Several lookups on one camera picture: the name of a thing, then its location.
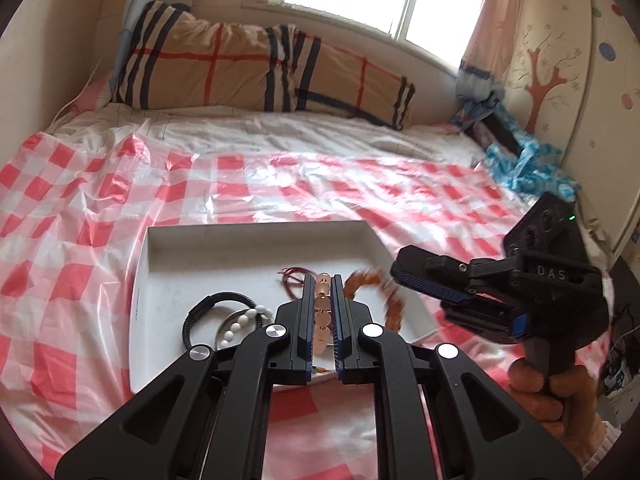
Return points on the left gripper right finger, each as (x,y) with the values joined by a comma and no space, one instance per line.
(437,414)

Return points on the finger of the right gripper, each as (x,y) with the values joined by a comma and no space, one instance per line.
(497,318)
(448,279)

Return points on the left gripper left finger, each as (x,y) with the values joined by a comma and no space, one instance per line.
(206,416)

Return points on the right hand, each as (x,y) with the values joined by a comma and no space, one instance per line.
(564,404)

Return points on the white knit right sleeve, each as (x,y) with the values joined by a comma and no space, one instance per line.
(597,452)

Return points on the white cardboard box tray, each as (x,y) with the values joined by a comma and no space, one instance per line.
(181,265)

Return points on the blue patterned plastic bag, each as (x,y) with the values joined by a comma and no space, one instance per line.
(513,157)

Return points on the pink cartoon curtain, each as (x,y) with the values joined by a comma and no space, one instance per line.
(489,50)

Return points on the white tree painted wardrobe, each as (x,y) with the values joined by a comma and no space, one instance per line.
(574,83)

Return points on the pink checkered plastic sheet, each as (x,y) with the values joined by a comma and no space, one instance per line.
(72,222)

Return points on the white bed sheet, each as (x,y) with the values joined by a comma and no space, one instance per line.
(227,130)

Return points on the beige plaid pillow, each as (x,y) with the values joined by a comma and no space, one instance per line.
(176,60)

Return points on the black right camera box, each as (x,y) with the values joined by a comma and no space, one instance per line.
(550,226)

